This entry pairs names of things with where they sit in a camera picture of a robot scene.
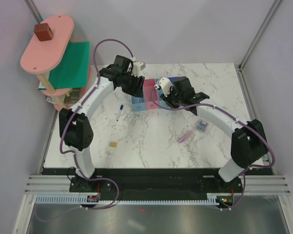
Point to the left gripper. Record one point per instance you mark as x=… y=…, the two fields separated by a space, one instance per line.
x=137 y=91

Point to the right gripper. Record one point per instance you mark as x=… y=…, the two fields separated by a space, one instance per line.
x=167 y=99

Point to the blue cap marker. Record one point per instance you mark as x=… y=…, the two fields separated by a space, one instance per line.
x=119 y=112

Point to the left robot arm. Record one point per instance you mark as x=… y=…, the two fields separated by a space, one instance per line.
x=74 y=123

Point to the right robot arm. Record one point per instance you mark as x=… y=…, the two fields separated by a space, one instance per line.
x=248 y=139

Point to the light blue bin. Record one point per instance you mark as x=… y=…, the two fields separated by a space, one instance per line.
x=159 y=92
x=138 y=104

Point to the purple plastic bin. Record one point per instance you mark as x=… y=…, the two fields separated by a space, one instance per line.
x=173 y=79

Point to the light blue bin leftmost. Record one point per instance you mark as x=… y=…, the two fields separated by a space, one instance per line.
x=138 y=104

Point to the pink plastic bin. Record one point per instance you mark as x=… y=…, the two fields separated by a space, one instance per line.
x=149 y=94

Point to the black Canon setup booklet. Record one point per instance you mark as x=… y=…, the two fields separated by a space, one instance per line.
x=73 y=96

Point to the green folder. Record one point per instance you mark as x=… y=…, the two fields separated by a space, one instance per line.
x=72 y=71

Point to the yellow eraser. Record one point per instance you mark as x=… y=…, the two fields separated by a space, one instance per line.
x=113 y=144

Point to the pink wooden shelf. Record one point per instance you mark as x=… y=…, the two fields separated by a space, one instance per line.
x=41 y=57

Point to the brown wooden block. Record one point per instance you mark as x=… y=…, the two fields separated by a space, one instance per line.
x=43 y=32

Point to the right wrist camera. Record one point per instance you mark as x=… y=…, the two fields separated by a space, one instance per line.
x=165 y=85

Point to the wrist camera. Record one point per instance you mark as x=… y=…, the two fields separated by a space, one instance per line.
x=165 y=85
x=138 y=67

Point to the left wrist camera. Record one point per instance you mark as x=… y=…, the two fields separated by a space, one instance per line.
x=138 y=67

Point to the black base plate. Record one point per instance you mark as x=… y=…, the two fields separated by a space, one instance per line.
x=107 y=174

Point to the white cable duct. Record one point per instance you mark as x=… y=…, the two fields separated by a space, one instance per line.
x=87 y=200

